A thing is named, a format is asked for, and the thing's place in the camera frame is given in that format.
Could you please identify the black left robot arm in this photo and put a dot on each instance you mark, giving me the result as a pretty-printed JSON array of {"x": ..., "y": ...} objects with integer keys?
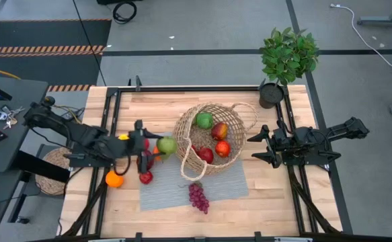
[{"x": 81, "y": 134}]

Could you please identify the small red apple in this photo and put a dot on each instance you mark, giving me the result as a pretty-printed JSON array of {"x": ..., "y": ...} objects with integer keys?
[{"x": 146, "y": 177}]

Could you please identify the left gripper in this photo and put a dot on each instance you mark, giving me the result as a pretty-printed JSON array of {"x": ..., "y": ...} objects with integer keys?
[{"x": 131, "y": 146}]

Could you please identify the round woven rattan mat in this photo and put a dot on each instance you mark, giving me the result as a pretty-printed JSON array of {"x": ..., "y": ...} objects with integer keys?
[{"x": 49, "y": 183}]

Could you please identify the purple grape bunch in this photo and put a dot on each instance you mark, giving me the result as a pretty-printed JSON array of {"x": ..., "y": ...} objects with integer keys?
[{"x": 197, "y": 198}]

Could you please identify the green potted plant black pot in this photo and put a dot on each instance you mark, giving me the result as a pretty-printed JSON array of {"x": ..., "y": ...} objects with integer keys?
[{"x": 288, "y": 55}]

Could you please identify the orange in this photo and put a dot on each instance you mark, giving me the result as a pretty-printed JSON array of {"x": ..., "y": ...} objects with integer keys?
[{"x": 114, "y": 179}]

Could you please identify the green pear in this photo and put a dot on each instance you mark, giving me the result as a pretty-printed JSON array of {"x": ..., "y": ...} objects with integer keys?
[{"x": 167, "y": 145}]

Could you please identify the grey woven placemat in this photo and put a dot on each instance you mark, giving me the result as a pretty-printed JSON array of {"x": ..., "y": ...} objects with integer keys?
[{"x": 168, "y": 195}]

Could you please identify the yellow bell pepper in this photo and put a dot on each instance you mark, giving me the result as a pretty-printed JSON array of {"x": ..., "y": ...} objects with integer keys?
[{"x": 123, "y": 137}]

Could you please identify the green apple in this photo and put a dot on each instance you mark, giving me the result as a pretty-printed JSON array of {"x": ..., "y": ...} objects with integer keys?
[{"x": 204, "y": 120}]

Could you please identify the black power adapter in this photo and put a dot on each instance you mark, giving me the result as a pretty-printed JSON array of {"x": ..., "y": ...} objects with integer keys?
[{"x": 76, "y": 112}]

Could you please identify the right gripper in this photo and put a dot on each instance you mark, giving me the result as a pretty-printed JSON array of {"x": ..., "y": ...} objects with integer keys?
[{"x": 281, "y": 144}]

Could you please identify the black desk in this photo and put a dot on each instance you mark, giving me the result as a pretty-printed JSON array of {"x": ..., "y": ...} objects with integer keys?
[{"x": 17, "y": 101}]

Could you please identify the grey metal furniture leg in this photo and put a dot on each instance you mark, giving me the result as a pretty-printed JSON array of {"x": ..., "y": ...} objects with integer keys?
[{"x": 380, "y": 21}]

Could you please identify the yellow red peach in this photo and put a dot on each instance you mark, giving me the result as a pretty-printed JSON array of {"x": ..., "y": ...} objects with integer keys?
[{"x": 219, "y": 131}]

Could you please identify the red orange peach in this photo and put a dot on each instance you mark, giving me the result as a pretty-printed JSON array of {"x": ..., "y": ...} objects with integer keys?
[{"x": 223, "y": 149}]

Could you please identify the black metal table frame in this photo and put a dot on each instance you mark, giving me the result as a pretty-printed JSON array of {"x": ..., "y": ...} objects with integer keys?
[{"x": 182, "y": 89}]

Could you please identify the red bell pepper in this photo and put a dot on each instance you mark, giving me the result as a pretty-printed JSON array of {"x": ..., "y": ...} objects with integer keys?
[{"x": 146, "y": 144}]

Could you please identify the woven wicker basket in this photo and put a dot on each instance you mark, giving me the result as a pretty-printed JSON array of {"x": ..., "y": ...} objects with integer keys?
[{"x": 199, "y": 134}]

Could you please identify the black hazard striped floor mat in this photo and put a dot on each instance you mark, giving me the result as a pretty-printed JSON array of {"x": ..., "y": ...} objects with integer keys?
[{"x": 47, "y": 33}]

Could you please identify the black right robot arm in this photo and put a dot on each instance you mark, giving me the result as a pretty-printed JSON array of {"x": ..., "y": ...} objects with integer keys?
[{"x": 343, "y": 129}]

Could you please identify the black table clamp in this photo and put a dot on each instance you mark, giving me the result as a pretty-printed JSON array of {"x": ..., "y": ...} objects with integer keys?
[
  {"x": 138, "y": 237},
  {"x": 257, "y": 236},
  {"x": 137, "y": 82}
]

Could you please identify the dark red apple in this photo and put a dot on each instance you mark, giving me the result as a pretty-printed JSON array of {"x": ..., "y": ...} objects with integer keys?
[{"x": 206, "y": 155}]

